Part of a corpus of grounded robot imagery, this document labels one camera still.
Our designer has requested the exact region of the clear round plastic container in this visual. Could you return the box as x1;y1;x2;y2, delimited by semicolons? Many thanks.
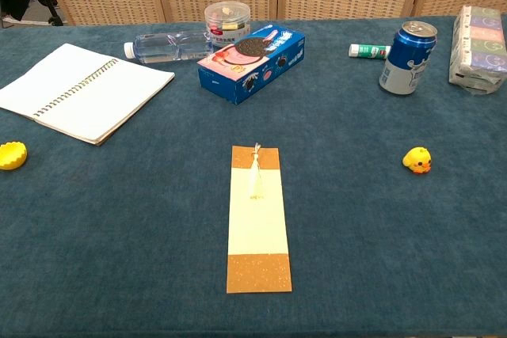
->
204;1;252;48

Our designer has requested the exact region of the open white spiral notebook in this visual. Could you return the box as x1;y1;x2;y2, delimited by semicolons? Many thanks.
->
0;42;176;146

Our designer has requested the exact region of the wrapped tissue pack bundle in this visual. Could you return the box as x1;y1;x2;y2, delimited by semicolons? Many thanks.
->
448;5;507;96

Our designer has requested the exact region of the green and white glue stick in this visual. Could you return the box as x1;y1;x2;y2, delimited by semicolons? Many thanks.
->
348;44;392;61

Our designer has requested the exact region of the pale yellow bookmark tassel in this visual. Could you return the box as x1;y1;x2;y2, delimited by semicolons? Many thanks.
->
248;142;265;200

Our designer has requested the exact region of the teal table cloth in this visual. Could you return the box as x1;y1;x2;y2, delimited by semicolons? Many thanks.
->
0;15;507;338

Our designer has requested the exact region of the yellow flower-shaped object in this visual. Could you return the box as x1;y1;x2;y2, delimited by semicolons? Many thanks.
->
0;141;29;172

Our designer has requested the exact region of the blue and white drink can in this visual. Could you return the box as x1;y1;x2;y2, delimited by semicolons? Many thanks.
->
379;21;439;97

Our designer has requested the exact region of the blue cookie box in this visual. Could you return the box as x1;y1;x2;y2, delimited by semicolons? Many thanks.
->
196;23;307;106

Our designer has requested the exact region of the yellow rubber duck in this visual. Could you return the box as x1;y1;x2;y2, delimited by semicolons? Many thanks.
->
402;146;433;175

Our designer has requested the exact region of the cream and brown bookmark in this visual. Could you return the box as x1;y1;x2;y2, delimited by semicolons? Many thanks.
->
226;145;293;294

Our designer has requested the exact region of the clear plastic water bottle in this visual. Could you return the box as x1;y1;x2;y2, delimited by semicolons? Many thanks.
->
123;30;215;65

